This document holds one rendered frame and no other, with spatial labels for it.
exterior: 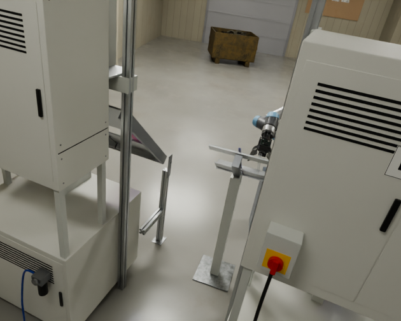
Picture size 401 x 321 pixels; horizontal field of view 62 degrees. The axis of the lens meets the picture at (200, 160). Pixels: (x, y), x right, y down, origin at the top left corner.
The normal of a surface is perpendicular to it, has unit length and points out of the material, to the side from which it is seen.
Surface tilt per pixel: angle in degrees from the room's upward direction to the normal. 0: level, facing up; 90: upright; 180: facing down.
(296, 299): 0
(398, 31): 90
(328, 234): 90
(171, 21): 90
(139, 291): 0
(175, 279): 0
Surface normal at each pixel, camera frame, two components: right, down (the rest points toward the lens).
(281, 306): 0.14, -0.86
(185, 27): -0.14, 0.47
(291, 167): -0.38, 0.41
